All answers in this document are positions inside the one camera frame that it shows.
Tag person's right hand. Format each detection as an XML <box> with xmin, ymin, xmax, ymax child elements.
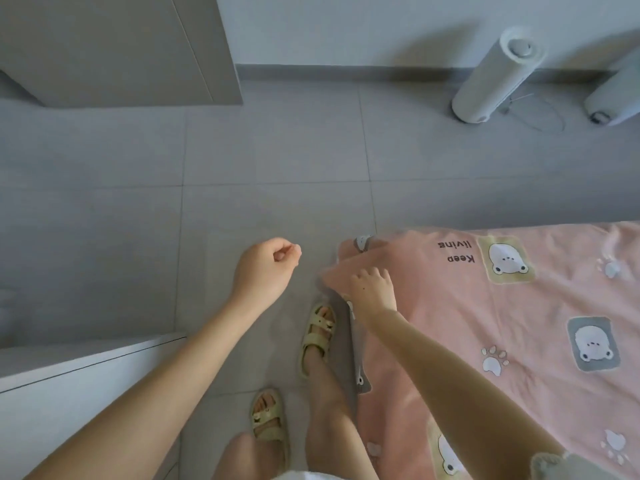
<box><xmin>349</xmin><ymin>267</ymin><xmax>399</xmax><ymax>323</ymax></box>

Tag person's left hand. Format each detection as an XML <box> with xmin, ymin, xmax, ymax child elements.
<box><xmin>230</xmin><ymin>237</ymin><xmax>303</xmax><ymax>316</ymax></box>

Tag pink bear print bedsheet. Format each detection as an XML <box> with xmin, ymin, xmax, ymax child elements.
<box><xmin>322</xmin><ymin>221</ymin><xmax>640</xmax><ymax>480</ymax></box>

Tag person's right forearm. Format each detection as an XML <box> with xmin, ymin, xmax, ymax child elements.
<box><xmin>362</xmin><ymin>309</ymin><xmax>567</xmax><ymax>480</ymax></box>

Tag person's left forearm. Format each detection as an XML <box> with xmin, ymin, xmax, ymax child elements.
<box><xmin>28</xmin><ymin>299</ymin><xmax>263</xmax><ymax>480</ymax></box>

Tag person's right leg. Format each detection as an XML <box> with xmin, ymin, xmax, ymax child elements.
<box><xmin>303</xmin><ymin>347</ymin><xmax>381</xmax><ymax>480</ymax></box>

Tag person's leg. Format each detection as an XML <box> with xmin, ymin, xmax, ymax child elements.
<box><xmin>212</xmin><ymin>431</ymin><xmax>286</xmax><ymax>480</ymax></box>
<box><xmin>303</xmin><ymin>347</ymin><xmax>381</xmax><ymax>480</ymax></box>

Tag person's left leg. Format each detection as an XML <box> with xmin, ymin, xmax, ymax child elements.
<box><xmin>212</xmin><ymin>431</ymin><xmax>286</xmax><ymax>480</ymax></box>

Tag person's white shorts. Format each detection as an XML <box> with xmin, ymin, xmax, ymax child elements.
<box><xmin>275</xmin><ymin>469</ymin><xmax>346</xmax><ymax>480</ymax></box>

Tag person's white shirt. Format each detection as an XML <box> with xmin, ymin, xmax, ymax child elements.
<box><xmin>529</xmin><ymin>451</ymin><xmax>623</xmax><ymax>480</ymax></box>

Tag white wardrobe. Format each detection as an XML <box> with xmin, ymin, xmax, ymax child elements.
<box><xmin>0</xmin><ymin>333</ymin><xmax>189</xmax><ymax>480</ymax></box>

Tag white cylinder appliance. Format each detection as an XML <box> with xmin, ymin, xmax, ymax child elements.
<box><xmin>451</xmin><ymin>25</ymin><xmax>549</xmax><ymax>126</ymax></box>

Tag grey door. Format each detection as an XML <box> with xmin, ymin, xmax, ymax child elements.
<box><xmin>0</xmin><ymin>0</ymin><xmax>244</xmax><ymax>109</ymax></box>

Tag grey lidded trash can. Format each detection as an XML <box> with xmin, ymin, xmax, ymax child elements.
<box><xmin>584</xmin><ymin>49</ymin><xmax>640</xmax><ymax>127</ymax></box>

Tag beige strap sandal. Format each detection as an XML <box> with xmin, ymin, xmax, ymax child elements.
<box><xmin>249</xmin><ymin>387</ymin><xmax>291</xmax><ymax>468</ymax></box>
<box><xmin>299</xmin><ymin>301</ymin><xmax>338</xmax><ymax>377</ymax></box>

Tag thin grey floor cable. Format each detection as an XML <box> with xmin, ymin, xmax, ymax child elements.
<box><xmin>498</xmin><ymin>87</ymin><xmax>568</xmax><ymax>136</ymax></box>

